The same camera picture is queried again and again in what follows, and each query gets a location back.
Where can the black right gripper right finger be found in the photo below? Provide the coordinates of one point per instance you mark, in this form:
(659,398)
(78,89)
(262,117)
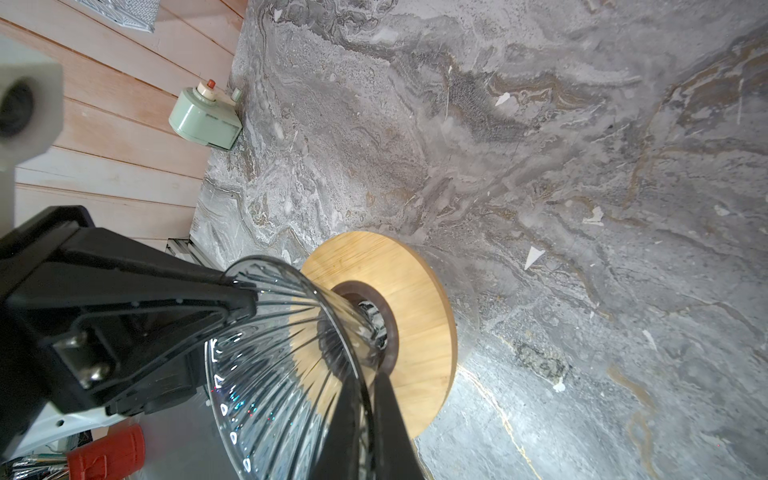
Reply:
(394,456)

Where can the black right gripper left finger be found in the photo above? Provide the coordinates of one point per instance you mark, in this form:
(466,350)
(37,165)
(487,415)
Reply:
(339,457)

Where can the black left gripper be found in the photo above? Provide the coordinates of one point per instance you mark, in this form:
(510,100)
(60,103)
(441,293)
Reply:
(75,335)

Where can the round wooden dripper holder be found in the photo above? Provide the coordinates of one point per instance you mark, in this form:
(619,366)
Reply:
(422,355)

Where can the white wire mesh shelf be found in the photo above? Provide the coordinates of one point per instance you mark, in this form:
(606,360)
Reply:
(138,15)

